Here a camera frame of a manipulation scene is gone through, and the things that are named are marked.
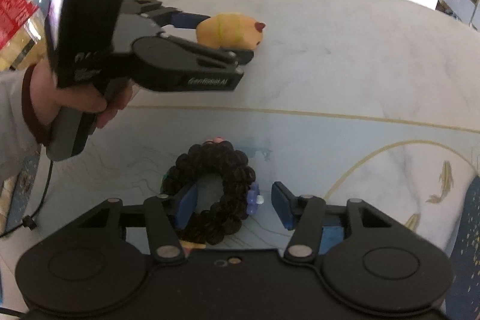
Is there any person left hand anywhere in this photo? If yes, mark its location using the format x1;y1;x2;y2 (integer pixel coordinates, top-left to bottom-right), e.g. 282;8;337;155
29;59;134;129

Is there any yellow plush hamster toy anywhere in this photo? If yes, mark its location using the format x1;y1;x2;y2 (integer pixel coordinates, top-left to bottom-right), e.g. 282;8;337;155
195;13;266;50

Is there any cola plastic bottle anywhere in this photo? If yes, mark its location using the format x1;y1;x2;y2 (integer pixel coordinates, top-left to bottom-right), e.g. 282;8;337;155
1;0;50;71

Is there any black scrunchie with flower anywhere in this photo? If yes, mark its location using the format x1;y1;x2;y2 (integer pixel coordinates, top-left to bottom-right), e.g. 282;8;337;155
161;137;264;246

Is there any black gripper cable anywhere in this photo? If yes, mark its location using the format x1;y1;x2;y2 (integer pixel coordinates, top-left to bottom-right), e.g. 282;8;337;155
0;157;56;240

